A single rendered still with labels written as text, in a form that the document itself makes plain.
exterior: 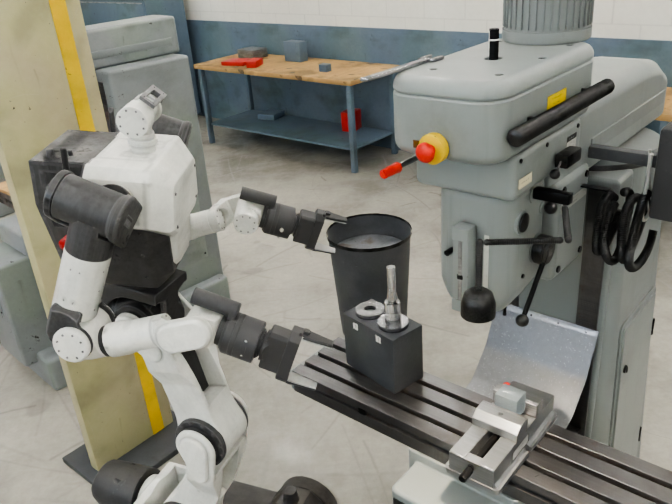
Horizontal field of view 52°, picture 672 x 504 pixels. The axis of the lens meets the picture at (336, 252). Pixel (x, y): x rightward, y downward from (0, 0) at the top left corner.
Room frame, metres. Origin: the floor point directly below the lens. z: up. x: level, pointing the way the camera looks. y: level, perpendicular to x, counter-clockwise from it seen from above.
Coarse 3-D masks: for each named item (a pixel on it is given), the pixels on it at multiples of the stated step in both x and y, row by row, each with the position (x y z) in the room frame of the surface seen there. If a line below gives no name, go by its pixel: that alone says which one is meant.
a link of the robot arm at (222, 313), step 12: (192, 300) 1.17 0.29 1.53; (204, 300) 1.16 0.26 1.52; (216, 300) 1.16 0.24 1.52; (228, 300) 1.17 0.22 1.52; (192, 312) 1.16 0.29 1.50; (204, 312) 1.16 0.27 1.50; (216, 312) 1.16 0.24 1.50; (228, 312) 1.15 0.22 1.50; (240, 312) 1.19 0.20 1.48; (216, 324) 1.14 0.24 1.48; (228, 324) 1.14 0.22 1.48; (240, 324) 1.14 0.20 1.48; (216, 336) 1.14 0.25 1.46; (228, 336) 1.13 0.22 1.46; (228, 348) 1.12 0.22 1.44
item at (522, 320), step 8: (536, 248) 1.38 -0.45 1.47; (544, 248) 1.37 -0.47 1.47; (552, 248) 1.40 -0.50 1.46; (536, 256) 1.38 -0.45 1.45; (544, 256) 1.37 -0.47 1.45; (552, 256) 1.41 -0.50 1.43; (544, 264) 1.37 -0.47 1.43; (536, 280) 1.35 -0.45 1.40; (536, 288) 1.35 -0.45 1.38; (528, 296) 1.34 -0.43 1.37; (528, 304) 1.33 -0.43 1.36; (520, 320) 1.30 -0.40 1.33; (528, 320) 1.30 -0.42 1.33
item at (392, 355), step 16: (368, 304) 1.79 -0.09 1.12; (352, 320) 1.74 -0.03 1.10; (368, 320) 1.72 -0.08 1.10; (384, 320) 1.69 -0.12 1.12; (352, 336) 1.74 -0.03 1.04; (368, 336) 1.68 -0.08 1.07; (384, 336) 1.63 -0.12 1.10; (400, 336) 1.62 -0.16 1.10; (416, 336) 1.66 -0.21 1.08; (352, 352) 1.75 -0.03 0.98; (368, 352) 1.69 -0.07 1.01; (384, 352) 1.63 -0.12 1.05; (400, 352) 1.62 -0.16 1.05; (416, 352) 1.66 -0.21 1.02; (368, 368) 1.69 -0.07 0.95; (384, 368) 1.63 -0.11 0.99; (400, 368) 1.62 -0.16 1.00; (416, 368) 1.66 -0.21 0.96; (384, 384) 1.64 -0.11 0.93; (400, 384) 1.62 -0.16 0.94
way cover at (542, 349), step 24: (528, 312) 1.75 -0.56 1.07; (504, 336) 1.75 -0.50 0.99; (528, 336) 1.71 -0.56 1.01; (552, 336) 1.67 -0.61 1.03; (576, 336) 1.63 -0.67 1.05; (480, 360) 1.74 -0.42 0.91; (504, 360) 1.71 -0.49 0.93; (528, 360) 1.67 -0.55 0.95; (552, 360) 1.64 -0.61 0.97; (576, 360) 1.60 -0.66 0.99; (480, 384) 1.68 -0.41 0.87; (528, 384) 1.62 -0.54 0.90; (552, 384) 1.59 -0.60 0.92; (576, 384) 1.56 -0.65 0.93
